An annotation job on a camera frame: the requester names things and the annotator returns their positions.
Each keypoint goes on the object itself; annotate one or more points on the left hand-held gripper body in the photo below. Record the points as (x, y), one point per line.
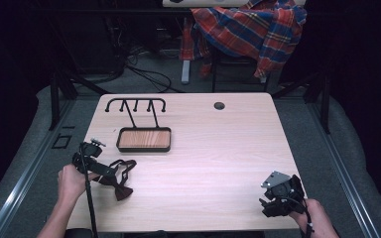
(92, 165)

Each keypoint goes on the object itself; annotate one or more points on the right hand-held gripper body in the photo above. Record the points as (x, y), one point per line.
(286, 195)

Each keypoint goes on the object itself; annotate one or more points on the person's left hand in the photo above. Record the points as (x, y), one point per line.
(71, 183)

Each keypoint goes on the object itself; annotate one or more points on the person's right hand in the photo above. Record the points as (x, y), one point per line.
(312, 214)

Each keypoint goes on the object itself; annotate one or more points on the black hook rack wooden tray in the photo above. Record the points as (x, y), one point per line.
(144, 140)

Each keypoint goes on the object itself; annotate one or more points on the black metal stand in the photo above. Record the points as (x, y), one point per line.
(58, 99)
(324, 102)

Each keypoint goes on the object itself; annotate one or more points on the white table leg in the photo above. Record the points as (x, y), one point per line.
(185, 72)

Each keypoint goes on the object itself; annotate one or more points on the black metal chair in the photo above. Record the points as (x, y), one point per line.
(238, 71)

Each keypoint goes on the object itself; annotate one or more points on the red blue plaid shirt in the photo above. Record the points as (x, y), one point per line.
(248, 29)

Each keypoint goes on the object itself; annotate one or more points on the grey metal floor rail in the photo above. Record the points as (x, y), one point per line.
(23, 178)
(344, 172)

